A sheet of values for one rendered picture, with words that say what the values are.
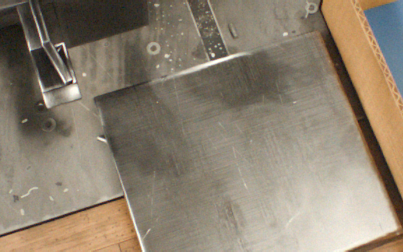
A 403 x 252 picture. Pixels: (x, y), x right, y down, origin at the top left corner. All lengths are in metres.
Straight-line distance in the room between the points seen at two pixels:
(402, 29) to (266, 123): 0.13
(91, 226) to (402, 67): 0.25
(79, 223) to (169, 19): 0.17
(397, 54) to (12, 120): 0.28
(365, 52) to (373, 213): 0.11
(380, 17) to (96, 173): 0.24
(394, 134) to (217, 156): 0.12
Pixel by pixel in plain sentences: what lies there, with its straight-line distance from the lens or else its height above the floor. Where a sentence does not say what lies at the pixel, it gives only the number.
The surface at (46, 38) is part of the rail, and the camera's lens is 0.57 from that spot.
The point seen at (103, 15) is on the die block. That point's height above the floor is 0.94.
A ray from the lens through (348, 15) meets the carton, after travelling 0.62.
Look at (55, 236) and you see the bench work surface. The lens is 0.62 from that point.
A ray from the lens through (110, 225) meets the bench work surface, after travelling 0.62.
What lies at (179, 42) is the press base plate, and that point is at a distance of 0.67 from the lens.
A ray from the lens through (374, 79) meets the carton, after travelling 0.61.
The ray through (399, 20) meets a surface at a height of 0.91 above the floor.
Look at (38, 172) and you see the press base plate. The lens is 0.64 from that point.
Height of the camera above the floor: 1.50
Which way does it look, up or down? 70 degrees down
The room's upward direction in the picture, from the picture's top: 3 degrees clockwise
